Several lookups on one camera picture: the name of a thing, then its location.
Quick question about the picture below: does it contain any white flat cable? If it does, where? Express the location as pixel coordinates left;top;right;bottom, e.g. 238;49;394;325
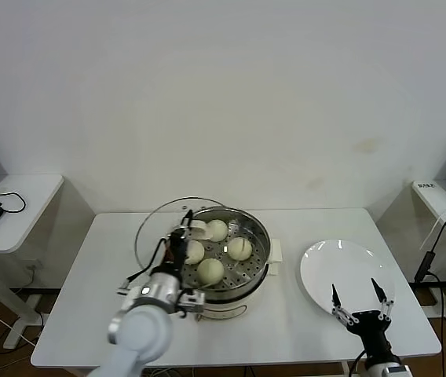
419;206;446;251

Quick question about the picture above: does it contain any white wall power socket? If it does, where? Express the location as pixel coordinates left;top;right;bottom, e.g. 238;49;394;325
24;262;44;290

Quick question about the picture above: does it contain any thin black mouse cable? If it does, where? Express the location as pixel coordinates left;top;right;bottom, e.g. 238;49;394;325
0;191;27;214

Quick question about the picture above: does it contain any white round plate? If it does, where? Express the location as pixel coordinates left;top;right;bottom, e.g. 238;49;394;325
300;239;398;324

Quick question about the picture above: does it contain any stainless steel steamer basket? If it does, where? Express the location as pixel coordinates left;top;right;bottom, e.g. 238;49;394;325
167;206;284;294

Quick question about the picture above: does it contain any black cable with adapter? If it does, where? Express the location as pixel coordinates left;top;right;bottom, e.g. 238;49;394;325
414;211;446;327

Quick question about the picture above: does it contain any white electric cooker pot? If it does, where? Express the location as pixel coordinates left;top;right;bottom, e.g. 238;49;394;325
183;261;283;324

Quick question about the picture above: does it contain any white steamed baozi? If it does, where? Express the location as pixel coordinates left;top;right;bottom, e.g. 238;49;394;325
196;258;225;287
185;240;205;265
206;218;230;243
226;236;254;262

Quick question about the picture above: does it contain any white side table with mouse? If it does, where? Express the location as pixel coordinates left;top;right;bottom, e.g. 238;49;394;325
0;174;66;350

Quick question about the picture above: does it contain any round glass pot lid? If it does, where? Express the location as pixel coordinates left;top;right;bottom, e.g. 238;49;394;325
134;196;267;292

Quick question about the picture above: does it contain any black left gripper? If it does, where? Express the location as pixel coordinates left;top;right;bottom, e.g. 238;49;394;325
155;209;196;276

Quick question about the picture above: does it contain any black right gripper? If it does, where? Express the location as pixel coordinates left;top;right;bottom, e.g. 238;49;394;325
331;277;396;357

